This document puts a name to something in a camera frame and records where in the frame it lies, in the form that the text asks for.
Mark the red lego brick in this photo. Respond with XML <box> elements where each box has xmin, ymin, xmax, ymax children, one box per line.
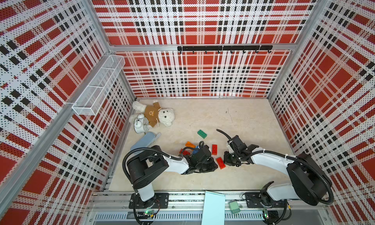
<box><xmin>212</xmin><ymin>145</ymin><xmax>218</xmax><ymax>156</ymax></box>
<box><xmin>179</xmin><ymin>149</ymin><xmax>191</xmax><ymax>156</ymax></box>
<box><xmin>216</xmin><ymin>157</ymin><xmax>226</xmax><ymax>169</ymax></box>

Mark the green lego brick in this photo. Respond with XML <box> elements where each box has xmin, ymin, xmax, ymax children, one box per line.
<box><xmin>197</xmin><ymin>130</ymin><xmax>208</xmax><ymax>139</ymax></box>

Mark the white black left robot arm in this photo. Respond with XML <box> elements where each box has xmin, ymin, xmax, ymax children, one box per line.
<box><xmin>122</xmin><ymin>141</ymin><xmax>218</xmax><ymax>203</ymax></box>

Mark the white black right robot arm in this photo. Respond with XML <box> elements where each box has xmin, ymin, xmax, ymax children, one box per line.
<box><xmin>218</xmin><ymin>130</ymin><xmax>334</xmax><ymax>208</ymax></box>

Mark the orange lego brick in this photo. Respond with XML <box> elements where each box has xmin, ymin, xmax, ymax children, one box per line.
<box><xmin>185</xmin><ymin>142</ymin><xmax>196</xmax><ymax>148</ymax></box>

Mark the light blue paper sheet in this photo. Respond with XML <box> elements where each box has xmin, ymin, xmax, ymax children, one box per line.
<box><xmin>201</xmin><ymin>191</ymin><xmax>225</xmax><ymax>225</ymax></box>

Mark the small green box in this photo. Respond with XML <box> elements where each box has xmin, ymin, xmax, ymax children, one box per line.
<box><xmin>229</xmin><ymin>201</ymin><xmax>241</xmax><ymax>214</ymax></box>

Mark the white teddy bear brown shirt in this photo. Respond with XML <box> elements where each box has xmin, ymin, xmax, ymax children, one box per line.
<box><xmin>132</xmin><ymin>101</ymin><xmax>175</xmax><ymax>128</ymax></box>

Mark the white alarm clock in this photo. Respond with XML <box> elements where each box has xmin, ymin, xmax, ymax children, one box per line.
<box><xmin>129</xmin><ymin>114</ymin><xmax>149</xmax><ymax>134</ymax></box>

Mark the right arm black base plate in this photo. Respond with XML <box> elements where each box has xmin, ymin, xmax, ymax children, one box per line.
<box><xmin>244</xmin><ymin>191</ymin><xmax>284</xmax><ymax>209</ymax></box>

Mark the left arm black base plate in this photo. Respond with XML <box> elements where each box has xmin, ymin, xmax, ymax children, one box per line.
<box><xmin>129</xmin><ymin>193</ymin><xmax>169</xmax><ymax>209</ymax></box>

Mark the black wall hook rail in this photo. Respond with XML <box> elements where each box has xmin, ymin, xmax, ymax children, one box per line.
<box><xmin>177</xmin><ymin>45</ymin><xmax>273</xmax><ymax>52</ymax></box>

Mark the white wire wall basket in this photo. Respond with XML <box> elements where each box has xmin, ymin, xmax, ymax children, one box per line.
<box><xmin>72</xmin><ymin>55</ymin><xmax>125</xmax><ymax>116</ymax></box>

